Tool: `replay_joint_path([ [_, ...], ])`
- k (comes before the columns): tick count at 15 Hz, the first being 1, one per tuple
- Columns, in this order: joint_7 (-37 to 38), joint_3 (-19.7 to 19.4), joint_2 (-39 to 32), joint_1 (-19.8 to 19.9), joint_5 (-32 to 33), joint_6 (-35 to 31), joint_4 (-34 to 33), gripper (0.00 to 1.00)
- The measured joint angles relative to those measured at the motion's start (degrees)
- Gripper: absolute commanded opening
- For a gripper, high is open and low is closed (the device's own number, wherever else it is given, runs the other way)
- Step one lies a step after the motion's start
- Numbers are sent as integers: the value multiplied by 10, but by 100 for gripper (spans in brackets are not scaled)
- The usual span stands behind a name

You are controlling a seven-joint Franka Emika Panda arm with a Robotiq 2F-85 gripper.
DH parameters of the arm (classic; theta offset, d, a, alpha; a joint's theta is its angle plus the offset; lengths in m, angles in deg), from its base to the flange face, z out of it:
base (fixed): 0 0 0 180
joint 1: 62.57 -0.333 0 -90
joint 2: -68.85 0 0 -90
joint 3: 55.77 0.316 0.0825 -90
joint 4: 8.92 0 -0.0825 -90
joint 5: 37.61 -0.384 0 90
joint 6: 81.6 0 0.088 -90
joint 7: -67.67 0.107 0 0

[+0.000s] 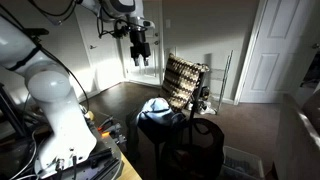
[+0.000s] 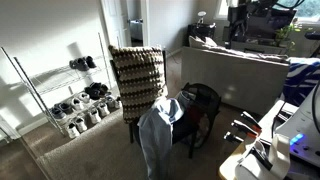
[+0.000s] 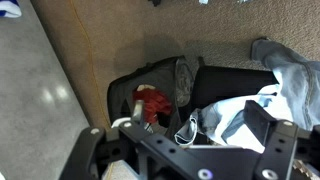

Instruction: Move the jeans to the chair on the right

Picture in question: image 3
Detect black mesh laundry hamper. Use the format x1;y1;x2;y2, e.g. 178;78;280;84
107;56;194;139

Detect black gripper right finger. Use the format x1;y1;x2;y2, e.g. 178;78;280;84
243;100;320;180

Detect red cloth in hamper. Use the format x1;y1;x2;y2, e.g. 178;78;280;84
133;88;173;127

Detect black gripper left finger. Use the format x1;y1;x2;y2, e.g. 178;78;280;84
59;99;188;180

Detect blue white striped blanket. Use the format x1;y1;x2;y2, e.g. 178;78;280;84
0;0;22;18

